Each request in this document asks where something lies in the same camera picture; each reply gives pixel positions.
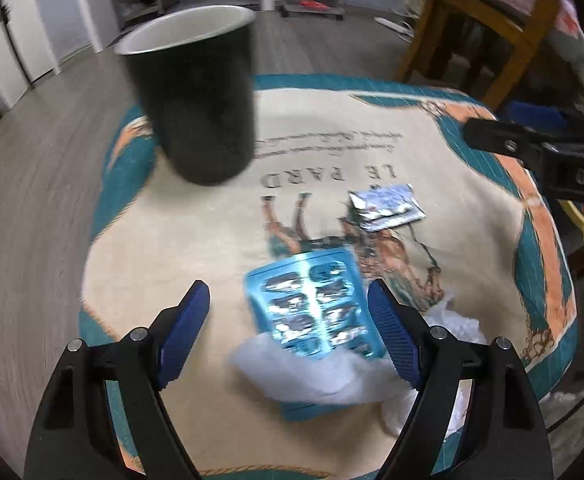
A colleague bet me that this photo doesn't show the wooden chair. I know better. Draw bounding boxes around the wooden chair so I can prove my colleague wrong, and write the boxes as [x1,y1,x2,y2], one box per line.
[397,0,565,111]

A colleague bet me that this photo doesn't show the white plastic bag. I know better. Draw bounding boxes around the white plastic bag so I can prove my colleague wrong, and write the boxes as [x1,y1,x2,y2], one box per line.
[228,300,488,436]

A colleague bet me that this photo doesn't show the lace tablecloth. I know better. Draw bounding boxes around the lace tablecloth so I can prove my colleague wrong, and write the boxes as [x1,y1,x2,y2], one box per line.
[542,0,584,121]

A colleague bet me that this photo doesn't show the silver foil packet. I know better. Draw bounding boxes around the silver foil packet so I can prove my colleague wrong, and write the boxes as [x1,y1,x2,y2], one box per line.
[347,183,427,232]

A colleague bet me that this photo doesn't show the blue blister pack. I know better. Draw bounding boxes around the blue blister pack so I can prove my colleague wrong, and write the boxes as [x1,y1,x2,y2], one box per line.
[244,247,390,421]

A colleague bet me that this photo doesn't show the white cabinet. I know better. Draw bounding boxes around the white cabinet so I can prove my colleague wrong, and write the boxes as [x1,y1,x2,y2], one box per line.
[0,0,60,116]

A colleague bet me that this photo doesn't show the white power strip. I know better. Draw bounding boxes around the white power strip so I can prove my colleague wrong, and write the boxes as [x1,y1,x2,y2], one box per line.
[374,15,415,39]

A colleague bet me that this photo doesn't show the black paper cup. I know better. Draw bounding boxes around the black paper cup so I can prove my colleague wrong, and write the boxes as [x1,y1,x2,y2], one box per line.
[114,5,257,187]

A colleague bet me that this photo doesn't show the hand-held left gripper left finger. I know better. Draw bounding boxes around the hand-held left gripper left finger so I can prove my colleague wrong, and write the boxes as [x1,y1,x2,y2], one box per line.
[23,280,211,480]

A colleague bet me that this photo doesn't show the printed beige teal tablecloth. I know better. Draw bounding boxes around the printed beige teal tablecloth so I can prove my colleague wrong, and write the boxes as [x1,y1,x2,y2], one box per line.
[79,74,580,480]

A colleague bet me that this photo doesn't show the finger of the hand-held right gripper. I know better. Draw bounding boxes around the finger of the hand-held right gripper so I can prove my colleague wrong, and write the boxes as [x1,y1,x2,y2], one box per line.
[504,101,580,128]
[464,117,562,188]

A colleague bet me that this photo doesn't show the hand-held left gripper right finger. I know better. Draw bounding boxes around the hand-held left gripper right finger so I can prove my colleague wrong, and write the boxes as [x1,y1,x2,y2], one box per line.
[367,279,553,480]

